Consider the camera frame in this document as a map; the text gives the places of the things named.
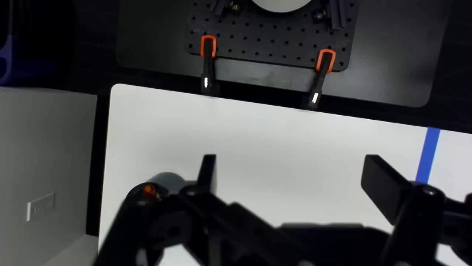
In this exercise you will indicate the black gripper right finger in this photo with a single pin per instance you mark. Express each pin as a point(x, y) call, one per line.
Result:
point(405, 205)

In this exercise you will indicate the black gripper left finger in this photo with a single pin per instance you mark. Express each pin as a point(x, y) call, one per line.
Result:
point(205, 211)

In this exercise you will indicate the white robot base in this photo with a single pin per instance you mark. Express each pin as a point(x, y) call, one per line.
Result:
point(280, 6)

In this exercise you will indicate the dark cup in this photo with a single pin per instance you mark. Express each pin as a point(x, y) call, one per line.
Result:
point(168, 183)

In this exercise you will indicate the blue tape border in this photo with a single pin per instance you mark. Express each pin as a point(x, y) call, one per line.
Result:
point(427, 153)

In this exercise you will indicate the orange black clamp left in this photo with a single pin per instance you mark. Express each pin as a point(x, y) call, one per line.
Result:
point(208, 53)

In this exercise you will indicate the orange black clamp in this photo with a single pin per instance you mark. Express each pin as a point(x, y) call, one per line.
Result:
point(323, 65)
point(208, 53)

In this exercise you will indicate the orange black clamp right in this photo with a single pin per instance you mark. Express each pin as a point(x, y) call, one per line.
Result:
point(323, 65)

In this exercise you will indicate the grey cabinet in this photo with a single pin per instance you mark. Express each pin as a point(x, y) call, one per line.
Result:
point(44, 168)

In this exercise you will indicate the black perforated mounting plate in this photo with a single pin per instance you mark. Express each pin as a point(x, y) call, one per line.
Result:
point(244, 31)

